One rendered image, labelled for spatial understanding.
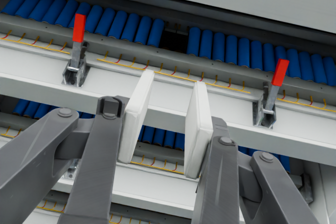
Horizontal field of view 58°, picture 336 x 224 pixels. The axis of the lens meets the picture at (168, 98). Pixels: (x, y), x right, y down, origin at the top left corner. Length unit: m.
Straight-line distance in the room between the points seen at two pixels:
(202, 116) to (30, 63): 0.35
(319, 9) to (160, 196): 0.37
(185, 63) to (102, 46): 0.12
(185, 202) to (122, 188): 0.11
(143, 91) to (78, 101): 0.28
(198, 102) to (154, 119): 0.26
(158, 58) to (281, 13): 0.18
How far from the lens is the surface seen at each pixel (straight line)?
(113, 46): 0.45
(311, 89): 0.49
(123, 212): 0.70
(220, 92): 0.44
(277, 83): 0.42
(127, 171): 0.56
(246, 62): 0.48
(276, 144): 0.46
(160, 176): 0.56
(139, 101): 0.15
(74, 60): 0.42
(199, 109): 0.16
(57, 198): 0.72
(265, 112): 0.43
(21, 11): 0.52
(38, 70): 0.46
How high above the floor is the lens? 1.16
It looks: 33 degrees down
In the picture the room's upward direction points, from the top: 13 degrees clockwise
